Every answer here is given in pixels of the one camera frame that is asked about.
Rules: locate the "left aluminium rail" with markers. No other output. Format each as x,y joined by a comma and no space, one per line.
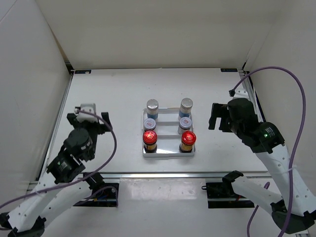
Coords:
55,129

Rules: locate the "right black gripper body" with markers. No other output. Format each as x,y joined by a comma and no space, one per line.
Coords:
233,125

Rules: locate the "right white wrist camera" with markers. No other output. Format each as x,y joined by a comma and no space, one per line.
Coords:
239,93

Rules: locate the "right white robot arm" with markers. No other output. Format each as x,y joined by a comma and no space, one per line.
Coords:
295,206

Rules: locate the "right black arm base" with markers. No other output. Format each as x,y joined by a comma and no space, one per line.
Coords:
220,195

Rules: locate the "white plastic organizer tray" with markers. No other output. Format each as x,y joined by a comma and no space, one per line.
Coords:
169,140

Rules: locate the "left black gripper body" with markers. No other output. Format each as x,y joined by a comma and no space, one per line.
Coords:
94,129

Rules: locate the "front aluminium rail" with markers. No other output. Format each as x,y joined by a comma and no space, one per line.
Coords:
173,175

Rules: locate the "left black table label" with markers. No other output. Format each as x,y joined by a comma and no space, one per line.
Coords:
82,71

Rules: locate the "black table label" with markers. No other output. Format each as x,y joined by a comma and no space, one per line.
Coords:
229,70
82,71

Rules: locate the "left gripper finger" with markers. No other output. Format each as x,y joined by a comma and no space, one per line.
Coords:
72,119
105,124

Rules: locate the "silver-lid shaker bottle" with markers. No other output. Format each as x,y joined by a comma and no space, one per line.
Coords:
185,108
152,109

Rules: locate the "right aluminium rail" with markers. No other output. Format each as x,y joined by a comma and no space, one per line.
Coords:
248,86

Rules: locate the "right black table label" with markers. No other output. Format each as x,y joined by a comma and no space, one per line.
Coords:
229,70

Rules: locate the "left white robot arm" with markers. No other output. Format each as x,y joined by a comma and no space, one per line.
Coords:
62,185

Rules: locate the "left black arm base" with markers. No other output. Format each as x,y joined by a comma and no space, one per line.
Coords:
102,192

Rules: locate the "red-lid sauce jar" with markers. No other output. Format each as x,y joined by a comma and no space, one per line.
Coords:
150,141
188,140

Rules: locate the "aluminium rail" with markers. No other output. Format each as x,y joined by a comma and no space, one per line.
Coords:
173,175
248,86
55,129

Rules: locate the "white-lid small jar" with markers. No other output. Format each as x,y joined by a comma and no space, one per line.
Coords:
185,124
149,124

